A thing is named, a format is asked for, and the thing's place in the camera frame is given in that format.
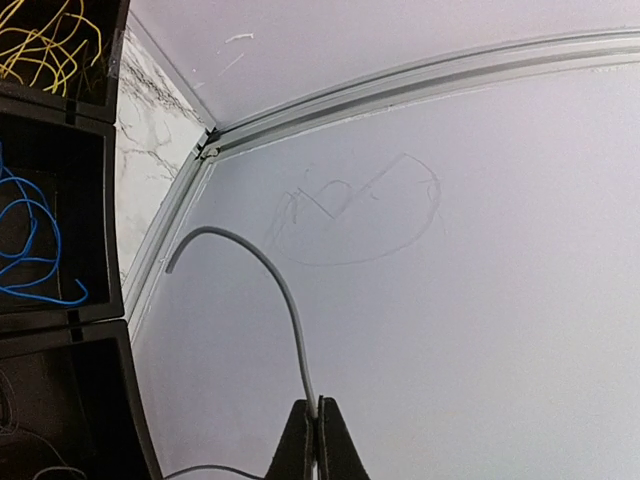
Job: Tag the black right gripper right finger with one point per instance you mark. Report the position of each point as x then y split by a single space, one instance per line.
337 457

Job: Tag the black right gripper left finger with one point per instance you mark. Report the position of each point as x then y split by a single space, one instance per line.
294 457

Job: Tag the black compartment tray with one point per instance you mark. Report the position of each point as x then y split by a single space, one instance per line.
70 402

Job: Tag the aluminium right base rail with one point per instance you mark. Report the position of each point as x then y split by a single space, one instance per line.
162 230

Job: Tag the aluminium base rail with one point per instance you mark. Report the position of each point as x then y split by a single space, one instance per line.
168 67
162 230

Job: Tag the aluminium right corner post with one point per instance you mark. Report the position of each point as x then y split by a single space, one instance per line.
427 78

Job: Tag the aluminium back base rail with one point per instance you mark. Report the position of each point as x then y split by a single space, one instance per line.
168 67

